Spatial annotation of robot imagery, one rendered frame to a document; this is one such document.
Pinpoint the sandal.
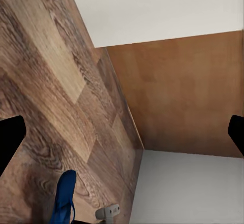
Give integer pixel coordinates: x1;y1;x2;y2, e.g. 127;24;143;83
49;170;76;224

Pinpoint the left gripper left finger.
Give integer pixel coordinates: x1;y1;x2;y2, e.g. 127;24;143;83
0;115;26;176

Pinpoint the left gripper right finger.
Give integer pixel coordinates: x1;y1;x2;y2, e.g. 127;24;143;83
228;115;244;156

